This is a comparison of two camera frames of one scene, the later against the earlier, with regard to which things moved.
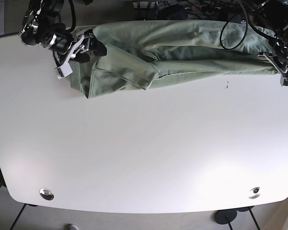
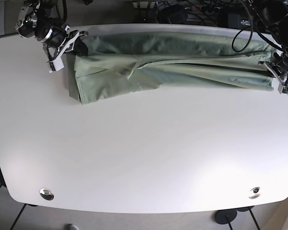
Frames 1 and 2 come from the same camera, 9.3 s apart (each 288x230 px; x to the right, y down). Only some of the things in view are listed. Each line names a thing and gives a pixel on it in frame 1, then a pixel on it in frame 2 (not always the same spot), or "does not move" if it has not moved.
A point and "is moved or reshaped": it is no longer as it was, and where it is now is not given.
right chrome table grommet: x=254 y=193 does not move
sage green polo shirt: x=143 y=54 is moved or reshaped
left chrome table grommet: x=46 y=194 does not move
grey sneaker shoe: x=72 y=226 does not move
